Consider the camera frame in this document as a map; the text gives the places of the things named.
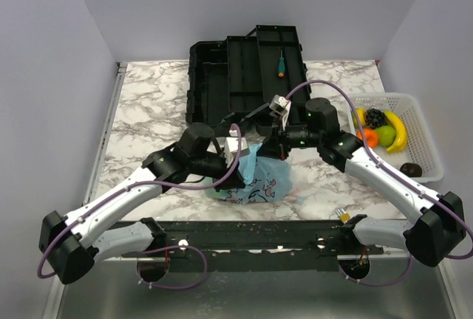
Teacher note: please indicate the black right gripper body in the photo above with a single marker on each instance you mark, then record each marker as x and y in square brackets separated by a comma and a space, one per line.
[281, 142]

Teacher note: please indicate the light blue printed plastic bag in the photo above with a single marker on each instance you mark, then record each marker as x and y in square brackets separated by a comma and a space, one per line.
[266, 180]

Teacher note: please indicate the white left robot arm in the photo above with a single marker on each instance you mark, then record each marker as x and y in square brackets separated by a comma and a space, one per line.
[74, 243]

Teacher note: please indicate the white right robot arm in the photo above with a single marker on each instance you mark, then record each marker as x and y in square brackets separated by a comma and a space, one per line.
[432, 225]

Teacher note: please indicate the black open toolbox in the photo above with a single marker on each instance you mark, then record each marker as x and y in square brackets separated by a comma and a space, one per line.
[230, 80]

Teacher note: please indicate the green orange screwdriver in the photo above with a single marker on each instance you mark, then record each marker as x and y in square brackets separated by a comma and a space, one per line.
[281, 68]

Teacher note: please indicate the yellow lemon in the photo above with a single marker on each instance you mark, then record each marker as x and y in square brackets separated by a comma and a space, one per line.
[358, 118]

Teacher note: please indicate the orange fruit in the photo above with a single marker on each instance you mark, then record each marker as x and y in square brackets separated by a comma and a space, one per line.
[371, 136]

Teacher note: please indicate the yellow connector plug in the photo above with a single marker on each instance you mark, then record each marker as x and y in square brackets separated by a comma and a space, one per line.
[342, 215]

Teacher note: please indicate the dark purple grape bunch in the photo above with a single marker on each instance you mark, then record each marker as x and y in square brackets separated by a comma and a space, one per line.
[375, 118]

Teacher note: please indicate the green pear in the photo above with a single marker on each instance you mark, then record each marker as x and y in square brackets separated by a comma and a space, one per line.
[386, 135]

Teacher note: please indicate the yellow banana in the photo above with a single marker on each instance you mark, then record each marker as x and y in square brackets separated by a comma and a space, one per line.
[401, 137]

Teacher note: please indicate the dark plum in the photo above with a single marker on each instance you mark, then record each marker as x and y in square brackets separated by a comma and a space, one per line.
[411, 169]

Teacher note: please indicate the white plastic fruit basket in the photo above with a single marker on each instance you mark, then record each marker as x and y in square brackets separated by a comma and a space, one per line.
[420, 148]

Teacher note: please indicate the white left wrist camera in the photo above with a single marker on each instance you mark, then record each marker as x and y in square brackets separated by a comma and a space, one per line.
[231, 147]

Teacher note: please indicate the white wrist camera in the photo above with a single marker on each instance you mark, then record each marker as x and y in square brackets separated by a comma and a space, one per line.
[231, 147]
[280, 107]

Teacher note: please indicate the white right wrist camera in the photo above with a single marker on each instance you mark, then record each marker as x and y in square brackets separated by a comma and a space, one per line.
[280, 107]

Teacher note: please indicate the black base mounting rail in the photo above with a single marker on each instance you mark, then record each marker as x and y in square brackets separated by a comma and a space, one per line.
[254, 246]

